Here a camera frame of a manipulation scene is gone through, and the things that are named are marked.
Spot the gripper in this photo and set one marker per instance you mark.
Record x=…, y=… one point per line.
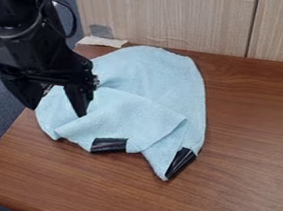
x=35, y=57

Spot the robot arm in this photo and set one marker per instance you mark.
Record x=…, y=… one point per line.
x=7, y=9

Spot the light blue cloth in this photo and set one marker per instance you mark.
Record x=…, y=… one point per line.
x=148, y=99

